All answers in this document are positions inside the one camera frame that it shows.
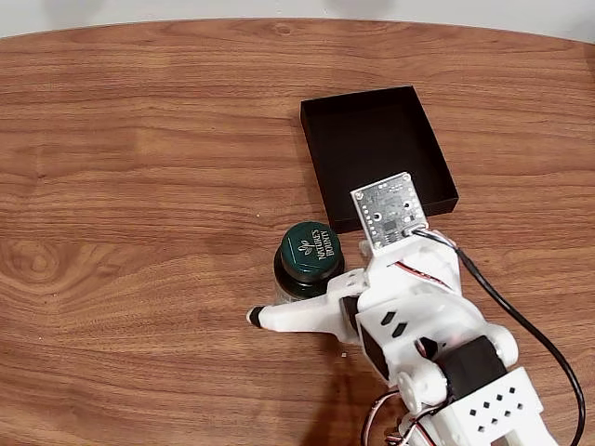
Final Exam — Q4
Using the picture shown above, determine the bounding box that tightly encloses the red white black servo wire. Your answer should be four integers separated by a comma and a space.
361, 388, 422, 446
393, 260, 448, 288

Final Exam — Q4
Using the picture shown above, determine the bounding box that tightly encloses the dark green pill bottle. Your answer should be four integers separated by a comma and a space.
272, 221, 346, 308

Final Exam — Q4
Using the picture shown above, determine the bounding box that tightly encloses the black shallow box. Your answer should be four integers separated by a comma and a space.
299, 85, 460, 235

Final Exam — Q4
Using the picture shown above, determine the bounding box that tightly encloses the camera circuit board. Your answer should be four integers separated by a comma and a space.
350, 171, 430, 253

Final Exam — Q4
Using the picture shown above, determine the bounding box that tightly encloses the black camera cable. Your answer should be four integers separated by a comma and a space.
455, 245, 586, 446

